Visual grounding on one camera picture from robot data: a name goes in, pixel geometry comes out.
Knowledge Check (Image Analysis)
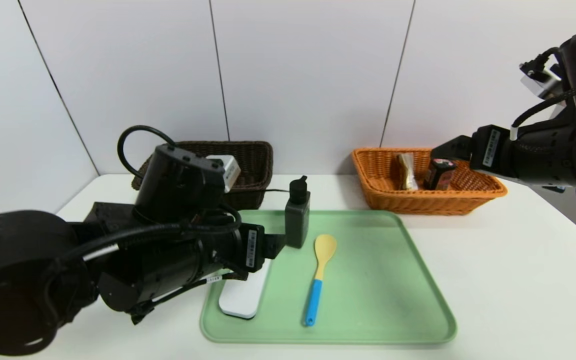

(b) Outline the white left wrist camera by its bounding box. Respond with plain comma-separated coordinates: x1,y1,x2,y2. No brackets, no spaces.
207,155,242,193

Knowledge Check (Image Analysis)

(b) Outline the black left wrist camera cable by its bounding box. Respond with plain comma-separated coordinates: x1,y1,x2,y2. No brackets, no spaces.
117,125,179,181

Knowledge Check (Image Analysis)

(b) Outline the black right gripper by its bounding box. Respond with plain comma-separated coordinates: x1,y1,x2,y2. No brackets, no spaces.
430,124,576,188

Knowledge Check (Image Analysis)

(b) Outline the white pencil case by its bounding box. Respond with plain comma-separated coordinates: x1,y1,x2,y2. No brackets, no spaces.
218,260,271,320

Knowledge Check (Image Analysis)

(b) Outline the green plastic tray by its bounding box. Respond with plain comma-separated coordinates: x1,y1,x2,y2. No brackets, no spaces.
200,209,457,345

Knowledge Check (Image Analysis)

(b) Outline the small black box pink top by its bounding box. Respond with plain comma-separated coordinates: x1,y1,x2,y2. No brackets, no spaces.
423,158,458,191

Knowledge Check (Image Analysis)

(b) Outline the gold chocolates clear wrapper pack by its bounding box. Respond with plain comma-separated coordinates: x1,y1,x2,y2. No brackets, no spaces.
396,152,419,191

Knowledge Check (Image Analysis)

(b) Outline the orange wicker basket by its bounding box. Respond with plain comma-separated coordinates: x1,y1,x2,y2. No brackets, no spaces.
351,147,508,216

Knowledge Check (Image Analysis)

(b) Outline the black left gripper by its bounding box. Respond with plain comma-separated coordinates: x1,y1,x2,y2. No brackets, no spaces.
198,222,287,273

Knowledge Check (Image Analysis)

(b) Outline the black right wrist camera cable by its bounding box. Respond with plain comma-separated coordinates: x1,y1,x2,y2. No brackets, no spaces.
510,46,576,142

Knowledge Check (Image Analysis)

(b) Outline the dark grey bottle black cap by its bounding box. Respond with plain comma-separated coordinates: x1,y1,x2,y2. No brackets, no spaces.
285,175,312,249

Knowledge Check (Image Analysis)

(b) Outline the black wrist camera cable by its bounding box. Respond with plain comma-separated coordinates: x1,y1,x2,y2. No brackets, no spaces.
510,46,576,142
117,125,179,181

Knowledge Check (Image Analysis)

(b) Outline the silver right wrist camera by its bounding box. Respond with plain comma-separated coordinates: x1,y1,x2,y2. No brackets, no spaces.
519,60,565,101

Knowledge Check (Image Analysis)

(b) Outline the wooden spoon blue handle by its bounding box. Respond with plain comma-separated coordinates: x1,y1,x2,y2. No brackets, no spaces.
304,234,338,326

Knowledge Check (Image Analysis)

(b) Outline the dark brown wicker basket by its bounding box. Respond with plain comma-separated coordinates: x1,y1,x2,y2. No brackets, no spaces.
131,141,274,211

